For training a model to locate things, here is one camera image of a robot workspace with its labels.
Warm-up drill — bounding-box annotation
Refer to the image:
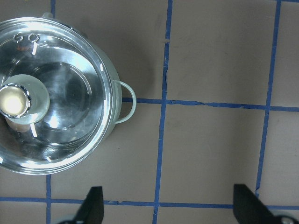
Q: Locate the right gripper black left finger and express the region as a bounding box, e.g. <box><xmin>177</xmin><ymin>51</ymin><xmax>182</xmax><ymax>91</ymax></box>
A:
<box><xmin>74</xmin><ymin>186</ymin><xmax>104</xmax><ymax>224</ymax></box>

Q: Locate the pale green steel pot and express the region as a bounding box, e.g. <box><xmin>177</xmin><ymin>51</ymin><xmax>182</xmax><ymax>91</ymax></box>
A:
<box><xmin>0</xmin><ymin>12</ymin><xmax>137</xmax><ymax>175</ymax></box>

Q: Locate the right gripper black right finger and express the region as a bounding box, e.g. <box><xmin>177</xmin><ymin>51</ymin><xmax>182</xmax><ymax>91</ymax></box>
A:
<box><xmin>233</xmin><ymin>184</ymin><xmax>278</xmax><ymax>224</ymax></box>

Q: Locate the glass pot lid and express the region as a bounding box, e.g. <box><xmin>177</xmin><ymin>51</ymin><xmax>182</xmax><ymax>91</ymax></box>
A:
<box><xmin>0</xmin><ymin>17</ymin><xmax>112</xmax><ymax>175</ymax></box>

